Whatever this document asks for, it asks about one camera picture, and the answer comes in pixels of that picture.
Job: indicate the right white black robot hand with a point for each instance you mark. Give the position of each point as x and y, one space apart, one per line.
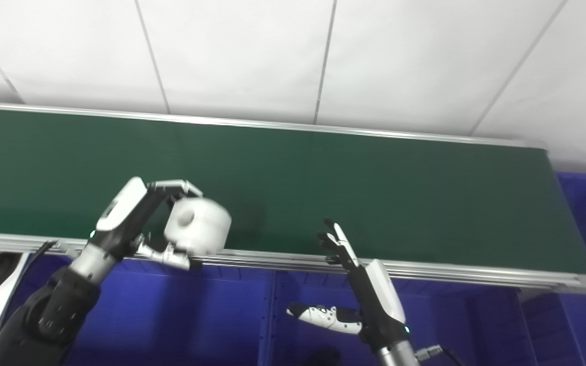
374 300

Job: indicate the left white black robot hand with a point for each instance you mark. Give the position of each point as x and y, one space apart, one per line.
122 213

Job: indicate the white cylindrical plastic part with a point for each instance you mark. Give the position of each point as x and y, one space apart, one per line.
199 223

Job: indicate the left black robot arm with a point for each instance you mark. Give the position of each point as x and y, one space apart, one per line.
49 305

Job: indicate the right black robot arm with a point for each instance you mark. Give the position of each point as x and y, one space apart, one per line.
397 355

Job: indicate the green conveyor belt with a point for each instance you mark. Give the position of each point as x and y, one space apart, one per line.
425 269
349 193

